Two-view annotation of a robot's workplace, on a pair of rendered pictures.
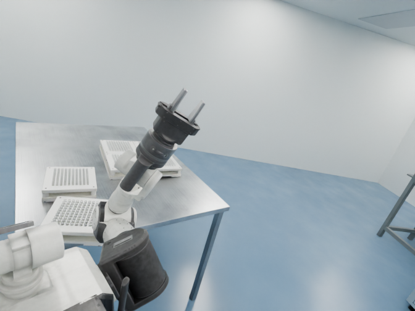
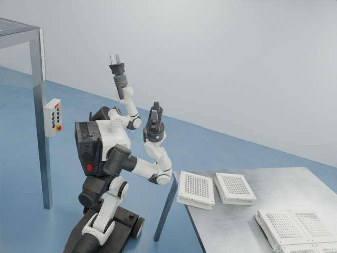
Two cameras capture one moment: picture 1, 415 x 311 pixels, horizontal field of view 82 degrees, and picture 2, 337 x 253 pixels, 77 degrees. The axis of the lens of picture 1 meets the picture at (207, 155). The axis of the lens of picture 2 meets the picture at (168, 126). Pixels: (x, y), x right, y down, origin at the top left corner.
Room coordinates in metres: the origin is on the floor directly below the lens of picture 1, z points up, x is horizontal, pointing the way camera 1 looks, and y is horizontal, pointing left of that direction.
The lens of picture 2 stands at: (0.89, -0.68, 2.02)
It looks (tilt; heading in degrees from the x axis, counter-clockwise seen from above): 30 degrees down; 106
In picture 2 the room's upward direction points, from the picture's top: 15 degrees clockwise
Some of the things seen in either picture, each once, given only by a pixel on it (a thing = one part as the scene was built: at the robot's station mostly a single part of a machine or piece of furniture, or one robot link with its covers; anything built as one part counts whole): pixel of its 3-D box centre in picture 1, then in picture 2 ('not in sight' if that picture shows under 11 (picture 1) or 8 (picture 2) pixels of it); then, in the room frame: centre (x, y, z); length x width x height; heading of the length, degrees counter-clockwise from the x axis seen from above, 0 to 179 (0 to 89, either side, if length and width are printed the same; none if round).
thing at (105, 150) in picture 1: (119, 147); (312, 225); (1.67, 0.67, 0.96); 0.25 x 0.24 x 0.02; 125
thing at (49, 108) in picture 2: not in sight; (53, 118); (-0.37, 0.39, 1.02); 0.17 x 0.06 x 0.26; 113
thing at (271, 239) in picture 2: (125, 168); (279, 230); (1.47, 0.53, 0.91); 0.24 x 0.24 x 0.02; 35
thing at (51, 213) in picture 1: (78, 215); (196, 186); (0.86, 0.49, 0.96); 0.25 x 0.24 x 0.02; 108
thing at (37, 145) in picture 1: (110, 161); (291, 224); (1.57, 0.68, 0.88); 1.50 x 1.10 x 0.04; 41
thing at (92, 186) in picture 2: not in sight; (99, 183); (0.28, 0.17, 0.89); 0.28 x 0.13 x 0.18; 96
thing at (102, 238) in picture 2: not in sight; (99, 228); (0.27, 0.25, 0.28); 0.21 x 0.20 x 0.13; 96
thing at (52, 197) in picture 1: (70, 186); (232, 190); (1.12, 0.69, 0.91); 0.24 x 0.24 x 0.02; 32
